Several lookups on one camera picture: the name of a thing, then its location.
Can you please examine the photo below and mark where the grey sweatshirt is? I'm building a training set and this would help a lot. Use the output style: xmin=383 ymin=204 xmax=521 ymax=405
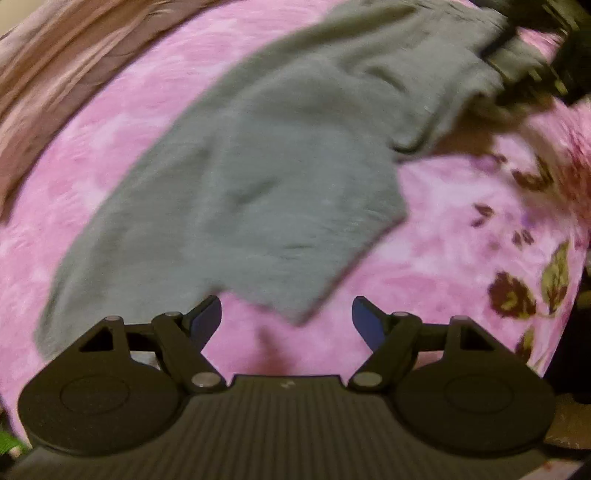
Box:
xmin=34 ymin=0 xmax=555 ymax=363

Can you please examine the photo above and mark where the pink rose blanket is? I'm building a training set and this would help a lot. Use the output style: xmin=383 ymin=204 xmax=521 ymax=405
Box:
xmin=1 ymin=1 xmax=590 ymax=415

